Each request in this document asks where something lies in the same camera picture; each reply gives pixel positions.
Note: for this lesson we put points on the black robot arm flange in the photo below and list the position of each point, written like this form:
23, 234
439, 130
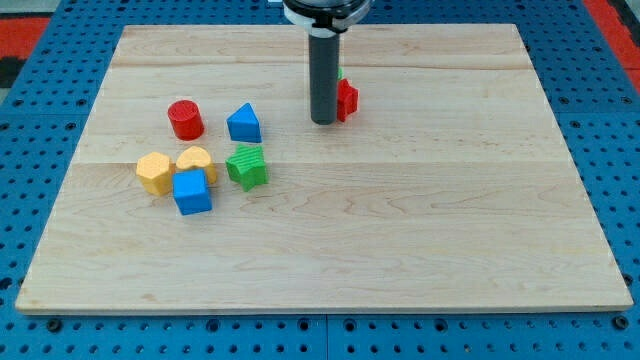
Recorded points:
326, 18

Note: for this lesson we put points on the green star block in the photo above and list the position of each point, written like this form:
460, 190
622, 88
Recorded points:
247, 167

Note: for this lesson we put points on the red star block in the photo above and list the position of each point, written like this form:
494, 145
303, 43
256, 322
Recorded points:
348, 99

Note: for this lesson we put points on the blue triangle block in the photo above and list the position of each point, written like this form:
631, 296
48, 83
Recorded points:
244, 126

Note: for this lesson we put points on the yellow heart block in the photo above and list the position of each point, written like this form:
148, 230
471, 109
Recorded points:
194, 158

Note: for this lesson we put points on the blue cube block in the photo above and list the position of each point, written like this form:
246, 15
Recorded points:
191, 193

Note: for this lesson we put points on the wooden board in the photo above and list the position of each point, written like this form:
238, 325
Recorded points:
450, 190

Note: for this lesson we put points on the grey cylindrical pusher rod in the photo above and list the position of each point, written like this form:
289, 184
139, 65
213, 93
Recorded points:
323, 77

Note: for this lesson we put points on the red cylinder block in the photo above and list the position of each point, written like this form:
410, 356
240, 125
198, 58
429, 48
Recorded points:
186, 121

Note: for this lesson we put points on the yellow hexagon block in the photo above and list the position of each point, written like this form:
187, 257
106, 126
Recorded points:
155, 172

